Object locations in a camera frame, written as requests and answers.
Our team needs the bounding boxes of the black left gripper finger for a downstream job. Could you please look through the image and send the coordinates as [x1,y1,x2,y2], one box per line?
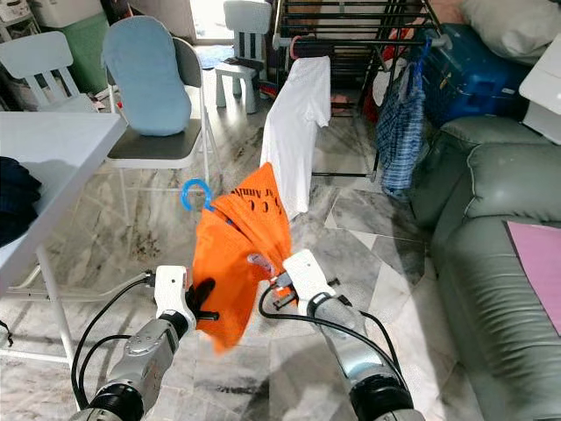
[188,276,220,322]

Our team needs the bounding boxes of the orange shirt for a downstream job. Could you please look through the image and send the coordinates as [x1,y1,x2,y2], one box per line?
[191,162,295,353]

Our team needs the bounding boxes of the blue plastic hanger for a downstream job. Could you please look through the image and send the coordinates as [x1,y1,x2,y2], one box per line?
[180,178,213,214]
[412,35,437,97]

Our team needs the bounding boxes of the white folding chair grey seat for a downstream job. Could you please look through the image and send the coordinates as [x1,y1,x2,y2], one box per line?
[103,35,220,220]

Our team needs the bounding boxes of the white shirt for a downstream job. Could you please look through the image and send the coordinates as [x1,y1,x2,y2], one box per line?
[259,55,332,220]

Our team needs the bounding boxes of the blue plaid shorts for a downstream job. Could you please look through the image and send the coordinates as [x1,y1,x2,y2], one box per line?
[374,61,430,201]

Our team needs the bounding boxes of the green leather sofa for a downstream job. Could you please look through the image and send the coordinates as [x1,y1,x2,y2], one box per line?
[408,116,561,421]

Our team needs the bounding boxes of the white folding table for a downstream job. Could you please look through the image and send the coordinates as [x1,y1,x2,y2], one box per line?
[0,112,128,365]

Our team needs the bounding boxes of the light blue chair cushion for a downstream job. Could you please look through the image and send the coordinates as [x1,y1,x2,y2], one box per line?
[103,16,194,138]

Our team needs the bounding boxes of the pink mat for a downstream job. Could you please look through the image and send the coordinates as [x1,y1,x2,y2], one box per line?
[504,219,561,308]

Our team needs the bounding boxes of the black metal clothes rack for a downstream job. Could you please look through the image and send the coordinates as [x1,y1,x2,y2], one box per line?
[272,0,452,181]

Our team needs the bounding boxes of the green storage bin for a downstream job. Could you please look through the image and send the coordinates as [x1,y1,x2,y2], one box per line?
[61,11,110,96]

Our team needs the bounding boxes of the white plastic kids chair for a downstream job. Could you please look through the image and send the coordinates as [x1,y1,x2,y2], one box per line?
[215,0,271,115]

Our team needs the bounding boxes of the blue hard suitcase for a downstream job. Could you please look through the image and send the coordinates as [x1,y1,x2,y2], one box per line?
[421,26,536,124]

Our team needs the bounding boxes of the white drawer cabinet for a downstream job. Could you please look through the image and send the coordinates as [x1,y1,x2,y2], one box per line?
[519,57,561,146]

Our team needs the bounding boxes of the grey pillow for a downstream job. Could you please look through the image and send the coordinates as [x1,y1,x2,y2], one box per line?
[460,0,561,67]

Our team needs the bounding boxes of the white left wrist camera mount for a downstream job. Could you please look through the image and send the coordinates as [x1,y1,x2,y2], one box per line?
[154,266,192,321]

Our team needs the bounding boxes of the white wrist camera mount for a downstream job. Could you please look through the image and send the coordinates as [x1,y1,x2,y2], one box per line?
[282,248,338,306]
[154,266,192,321]

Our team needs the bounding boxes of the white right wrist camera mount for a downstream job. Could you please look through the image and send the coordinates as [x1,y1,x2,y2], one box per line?
[282,248,338,306]

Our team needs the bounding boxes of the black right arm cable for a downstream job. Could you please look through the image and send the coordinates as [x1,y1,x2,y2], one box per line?
[259,285,408,387]

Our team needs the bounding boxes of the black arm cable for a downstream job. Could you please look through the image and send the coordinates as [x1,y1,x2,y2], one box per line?
[259,285,408,387]
[70,274,159,409]

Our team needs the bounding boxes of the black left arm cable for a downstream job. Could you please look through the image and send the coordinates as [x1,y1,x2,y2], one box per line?
[70,274,159,409]

